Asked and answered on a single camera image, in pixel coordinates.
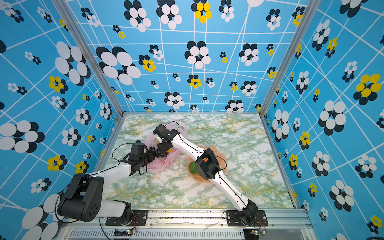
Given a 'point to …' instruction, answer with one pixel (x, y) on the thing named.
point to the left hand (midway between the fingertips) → (154, 153)
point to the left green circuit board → (118, 232)
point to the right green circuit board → (260, 232)
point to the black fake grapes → (157, 152)
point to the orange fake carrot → (205, 159)
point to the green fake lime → (193, 167)
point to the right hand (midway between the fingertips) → (164, 146)
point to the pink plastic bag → (182, 130)
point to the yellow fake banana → (169, 151)
